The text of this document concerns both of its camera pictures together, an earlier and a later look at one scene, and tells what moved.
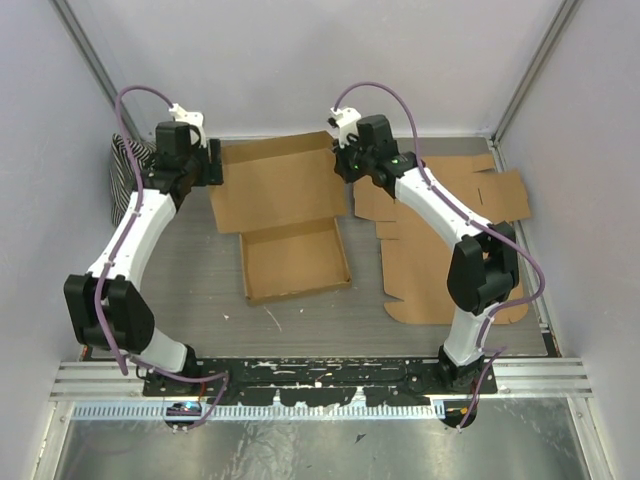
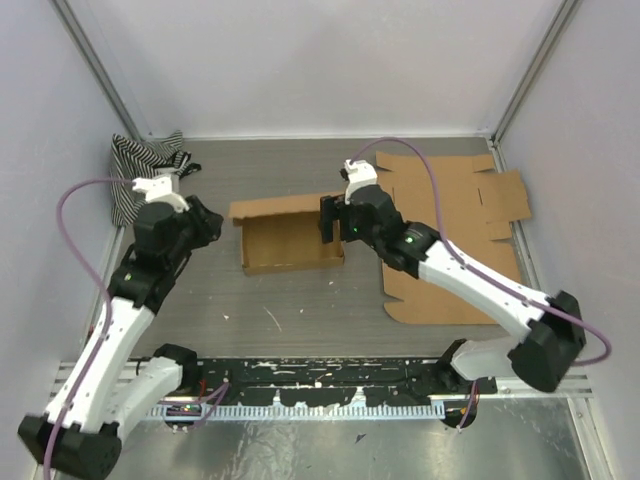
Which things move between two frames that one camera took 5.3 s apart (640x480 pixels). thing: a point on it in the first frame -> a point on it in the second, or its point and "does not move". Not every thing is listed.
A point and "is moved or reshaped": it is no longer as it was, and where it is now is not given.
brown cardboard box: x=283 y=196 is moved or reshaped
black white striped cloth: x=122 y=175 does not move
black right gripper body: x=353 y=162 -> x=351 y=230
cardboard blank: x=415 y=254 does not move
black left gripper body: x=203 y=172 -> x=197 y=229
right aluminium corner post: x=563 y=17 does not move
